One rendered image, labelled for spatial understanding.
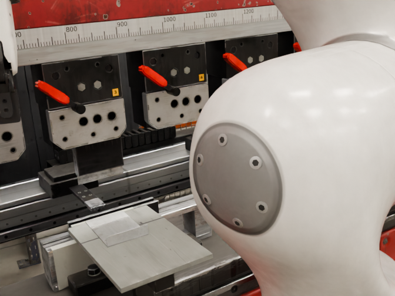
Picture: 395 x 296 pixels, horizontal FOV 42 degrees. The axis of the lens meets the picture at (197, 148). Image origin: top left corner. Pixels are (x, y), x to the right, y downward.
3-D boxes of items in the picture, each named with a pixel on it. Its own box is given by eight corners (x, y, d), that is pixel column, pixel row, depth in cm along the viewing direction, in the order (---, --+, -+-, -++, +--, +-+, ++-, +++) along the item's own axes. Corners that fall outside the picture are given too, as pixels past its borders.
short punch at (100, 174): (80, 186, 104) (74, 142, 101) (76, 183, 105) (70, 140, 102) (124, 174, 108) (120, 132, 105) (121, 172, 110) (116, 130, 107)
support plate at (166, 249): (121, 293, 83) (120, 288, 82) (68, 232, 104) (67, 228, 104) (213, 258, 91) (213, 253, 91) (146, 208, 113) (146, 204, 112)
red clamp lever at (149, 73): (146, 64, 97) (182, 90, 102) (137, 61, 100) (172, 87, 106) (141, 72, 96) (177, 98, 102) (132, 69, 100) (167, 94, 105)
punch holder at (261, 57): (228, 113, 115) (226, 39, 110) (207, 107, 122) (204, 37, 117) (278, 102, 122) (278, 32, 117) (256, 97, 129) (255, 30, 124)
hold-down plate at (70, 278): (77, 300, 101) (75, 287, 100) (68, 288, 105) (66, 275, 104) (203, 252, 116) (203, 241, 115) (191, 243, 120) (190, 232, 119)
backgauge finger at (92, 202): (73, 222, 110) (70, 201, 108) (39, 185, 131) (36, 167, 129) (124, 207, 116) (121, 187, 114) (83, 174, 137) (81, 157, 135)
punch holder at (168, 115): (149, 131, 105) (142, 50, 100) (131, 123, 112) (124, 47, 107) (210, 117, 113) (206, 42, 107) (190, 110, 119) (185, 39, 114)
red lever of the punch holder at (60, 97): (42, 79, 87) (87, 107, 92) (35, 76, 90) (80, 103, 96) (36, 88, 87) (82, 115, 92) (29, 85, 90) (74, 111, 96)
